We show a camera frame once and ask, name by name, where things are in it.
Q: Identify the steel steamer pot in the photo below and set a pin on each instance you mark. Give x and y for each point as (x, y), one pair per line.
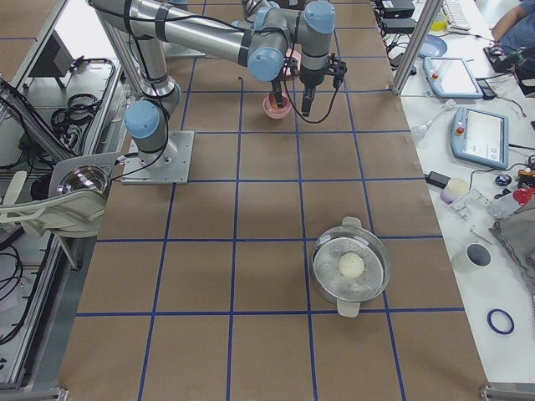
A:
(347, 294)

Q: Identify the glass pot lid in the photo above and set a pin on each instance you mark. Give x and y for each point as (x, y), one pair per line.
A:
(85, 177)

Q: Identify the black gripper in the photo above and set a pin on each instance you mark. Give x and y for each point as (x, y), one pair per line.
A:
(276, 90)
(310, 78)

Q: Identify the blue plate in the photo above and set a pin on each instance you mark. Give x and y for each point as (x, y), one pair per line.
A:
(433, 46)

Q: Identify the black power adapter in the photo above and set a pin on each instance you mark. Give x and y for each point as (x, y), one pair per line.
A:
(437, 180)

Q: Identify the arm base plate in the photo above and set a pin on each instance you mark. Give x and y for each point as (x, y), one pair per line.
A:
(155, 169)
(172, 50)

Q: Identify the far blue teach pendant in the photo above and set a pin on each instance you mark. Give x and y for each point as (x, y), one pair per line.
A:
(451, 78)

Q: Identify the pink plate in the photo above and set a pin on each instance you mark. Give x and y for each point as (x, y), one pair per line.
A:
(292, 64)

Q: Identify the blue teach pendant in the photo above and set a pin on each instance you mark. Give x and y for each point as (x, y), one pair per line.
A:
(451, 78)
(480, 137)

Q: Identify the near blue teach pendant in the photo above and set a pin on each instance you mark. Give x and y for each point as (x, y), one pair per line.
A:
(480, 137)

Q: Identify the grey cloth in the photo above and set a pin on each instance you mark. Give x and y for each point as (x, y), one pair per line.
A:
(516, 235)

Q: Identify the purple white cup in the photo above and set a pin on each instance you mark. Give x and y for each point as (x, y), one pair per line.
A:
(454, 189)

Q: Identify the aluminium frame post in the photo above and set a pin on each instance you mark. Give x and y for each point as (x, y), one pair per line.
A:
(423, 26)

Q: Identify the white steamed bun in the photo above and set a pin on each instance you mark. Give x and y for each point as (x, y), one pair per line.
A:
(351, 265)

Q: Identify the pink bowl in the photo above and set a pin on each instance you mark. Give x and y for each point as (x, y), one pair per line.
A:
(271, 109)

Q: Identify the white paper cup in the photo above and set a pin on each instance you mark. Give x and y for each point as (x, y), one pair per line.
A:
(472, 258)

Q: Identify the light bulb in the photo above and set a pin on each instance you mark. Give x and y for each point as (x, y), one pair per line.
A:
(418, 133)

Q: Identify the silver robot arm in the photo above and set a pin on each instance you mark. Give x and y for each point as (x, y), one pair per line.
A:
(270, 59)
(137, 30)

